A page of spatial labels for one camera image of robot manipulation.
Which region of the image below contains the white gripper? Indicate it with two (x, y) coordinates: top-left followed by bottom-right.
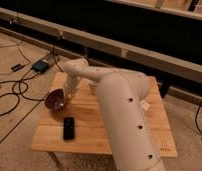
(60, 77), (81, 107)

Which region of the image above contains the dark purple ceramic bowl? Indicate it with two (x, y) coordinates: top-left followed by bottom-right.
(45, 89), (64, 110)

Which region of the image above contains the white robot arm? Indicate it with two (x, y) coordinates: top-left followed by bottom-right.
(62, 58), (166, 171)

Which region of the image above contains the black remote control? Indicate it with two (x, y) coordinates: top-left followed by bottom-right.
(63, 117), (74, 140)

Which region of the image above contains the black power adapter box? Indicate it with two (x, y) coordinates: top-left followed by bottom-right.
(32, 60), (49, 73)

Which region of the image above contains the small wooden table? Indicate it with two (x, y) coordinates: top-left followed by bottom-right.
(31, 78), (177, 159)

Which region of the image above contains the small black device on floor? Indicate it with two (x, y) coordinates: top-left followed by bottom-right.
(11, 64), (24, 72)

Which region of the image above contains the black floor cable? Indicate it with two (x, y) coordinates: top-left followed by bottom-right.
(0, 46), (52, 119)

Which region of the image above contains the long wooden beam rail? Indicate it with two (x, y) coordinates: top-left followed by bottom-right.
(0, 7), (202, 84)

